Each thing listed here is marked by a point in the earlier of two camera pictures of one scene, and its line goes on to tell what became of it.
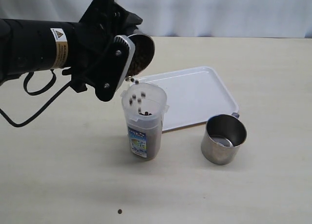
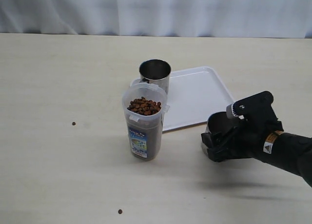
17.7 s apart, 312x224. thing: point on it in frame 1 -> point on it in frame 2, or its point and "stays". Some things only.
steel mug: x=143 y=54 -> x=156 y=71
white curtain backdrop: x=180 y=13 stays
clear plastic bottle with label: x=144 y=104 stays
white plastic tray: x=194 y=95 stays
